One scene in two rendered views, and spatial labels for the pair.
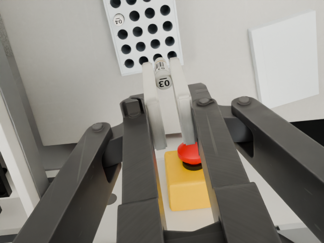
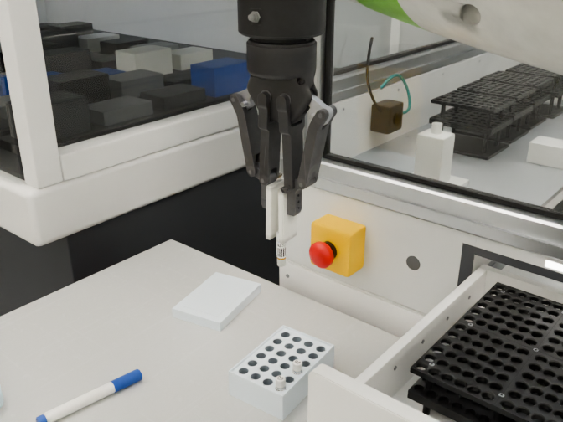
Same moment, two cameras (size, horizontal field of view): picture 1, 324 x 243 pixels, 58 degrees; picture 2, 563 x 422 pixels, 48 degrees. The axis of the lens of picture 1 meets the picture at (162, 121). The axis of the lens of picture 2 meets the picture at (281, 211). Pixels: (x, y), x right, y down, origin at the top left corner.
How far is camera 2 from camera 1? 64 cm
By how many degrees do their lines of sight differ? 45
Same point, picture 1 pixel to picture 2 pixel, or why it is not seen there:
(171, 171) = (345, 249)
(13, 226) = (504, 276)
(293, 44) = (203, 301)
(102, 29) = not seen: hidden behind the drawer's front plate
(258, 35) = (219, 318)
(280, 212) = not seen: hidden behind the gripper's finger
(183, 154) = (326, 252)
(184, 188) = (342, 229)
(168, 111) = (330, 326)
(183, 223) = (359, 211)
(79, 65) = not seen: hidden behind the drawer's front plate
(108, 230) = (413, 229)
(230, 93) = (272, 308)
